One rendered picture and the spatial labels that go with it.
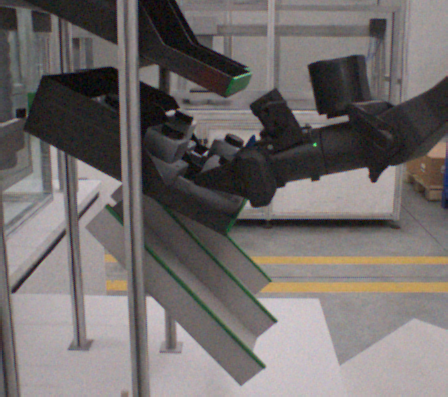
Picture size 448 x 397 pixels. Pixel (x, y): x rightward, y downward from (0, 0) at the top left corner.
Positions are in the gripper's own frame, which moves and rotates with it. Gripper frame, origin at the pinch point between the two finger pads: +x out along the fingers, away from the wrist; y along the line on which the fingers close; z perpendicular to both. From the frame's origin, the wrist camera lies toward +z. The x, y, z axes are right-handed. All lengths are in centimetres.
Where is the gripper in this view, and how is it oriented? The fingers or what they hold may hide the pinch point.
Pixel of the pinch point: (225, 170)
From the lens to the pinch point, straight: 72.5
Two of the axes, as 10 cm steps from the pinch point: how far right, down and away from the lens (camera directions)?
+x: -9.5, 1.9, 2.4
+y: -2.0, 2.2, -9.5
